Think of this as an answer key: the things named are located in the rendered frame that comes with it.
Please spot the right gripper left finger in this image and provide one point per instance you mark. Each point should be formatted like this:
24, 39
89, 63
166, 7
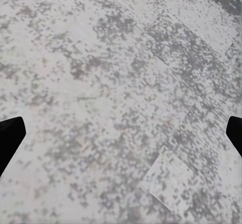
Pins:
12, 132

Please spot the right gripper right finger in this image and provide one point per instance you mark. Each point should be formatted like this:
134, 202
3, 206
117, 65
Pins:
234, 133

